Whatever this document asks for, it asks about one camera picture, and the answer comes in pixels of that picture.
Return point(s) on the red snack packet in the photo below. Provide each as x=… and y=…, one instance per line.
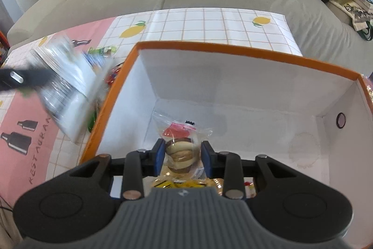
x=113, y=77

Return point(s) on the green snack packet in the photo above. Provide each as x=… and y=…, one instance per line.
x=102, y=50

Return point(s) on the orange-rimmed white box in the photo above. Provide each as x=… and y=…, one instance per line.
x=262, y=91

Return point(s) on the silver white snack packet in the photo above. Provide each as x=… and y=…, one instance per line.
x=72, y=79

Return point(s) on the yellow snack packet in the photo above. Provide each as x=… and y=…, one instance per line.
x=177, y=185

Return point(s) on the pink and white printed tablecloth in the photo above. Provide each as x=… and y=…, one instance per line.
x=204, y=24

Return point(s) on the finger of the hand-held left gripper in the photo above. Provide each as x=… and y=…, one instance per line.
x=32, y=77

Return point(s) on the clear cookie packet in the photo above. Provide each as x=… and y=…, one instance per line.
x=180, y=132

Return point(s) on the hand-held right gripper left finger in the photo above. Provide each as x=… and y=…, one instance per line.
x=158, y=157

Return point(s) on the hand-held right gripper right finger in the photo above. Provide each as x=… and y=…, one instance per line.
x=206, y=157

